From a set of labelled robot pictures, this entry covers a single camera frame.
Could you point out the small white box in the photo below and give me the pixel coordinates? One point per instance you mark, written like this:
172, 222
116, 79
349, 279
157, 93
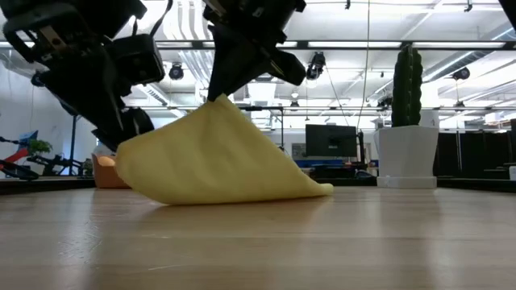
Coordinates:
513, 173

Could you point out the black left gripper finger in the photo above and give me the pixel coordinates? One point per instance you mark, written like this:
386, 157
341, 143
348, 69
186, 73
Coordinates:
84, 92
137, 60

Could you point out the black ceiling spotlight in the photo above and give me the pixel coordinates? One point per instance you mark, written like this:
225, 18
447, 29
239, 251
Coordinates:
316, 66
176, 72
461, 73
35, 80

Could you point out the black diagonal frame strut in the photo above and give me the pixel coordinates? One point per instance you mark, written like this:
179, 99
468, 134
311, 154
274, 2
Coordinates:
508, 8

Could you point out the leafy green background plant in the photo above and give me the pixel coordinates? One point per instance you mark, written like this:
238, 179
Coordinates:
38, 147

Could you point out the black background robot arm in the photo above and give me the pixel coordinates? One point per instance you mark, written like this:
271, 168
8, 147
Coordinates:
60, 161

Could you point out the black background monitor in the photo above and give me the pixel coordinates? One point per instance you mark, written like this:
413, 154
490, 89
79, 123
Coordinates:
330, 141

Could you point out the yellow microfiber towel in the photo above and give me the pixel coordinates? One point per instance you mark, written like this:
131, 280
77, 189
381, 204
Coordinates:
209, 161

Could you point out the white faceted plant pot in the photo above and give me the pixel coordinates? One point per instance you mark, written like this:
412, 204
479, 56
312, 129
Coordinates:
407, 157

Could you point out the green cactus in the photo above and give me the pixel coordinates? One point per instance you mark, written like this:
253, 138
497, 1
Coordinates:
407, 88

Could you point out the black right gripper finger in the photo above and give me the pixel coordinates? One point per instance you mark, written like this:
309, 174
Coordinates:
288, 67
238, 64

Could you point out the black overhead crossbeam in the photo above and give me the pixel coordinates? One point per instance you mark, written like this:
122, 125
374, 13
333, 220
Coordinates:
511, 45

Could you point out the black partition panels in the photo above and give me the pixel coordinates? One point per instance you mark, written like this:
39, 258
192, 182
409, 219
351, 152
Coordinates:
475, 155

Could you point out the orange plastic basket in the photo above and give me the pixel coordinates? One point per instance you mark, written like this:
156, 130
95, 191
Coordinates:
106, 177

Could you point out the blue wall poster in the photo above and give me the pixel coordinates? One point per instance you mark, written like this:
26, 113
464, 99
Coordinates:
27, 137

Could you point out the black background rig frame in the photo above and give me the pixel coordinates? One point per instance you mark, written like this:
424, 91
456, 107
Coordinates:
73, 153

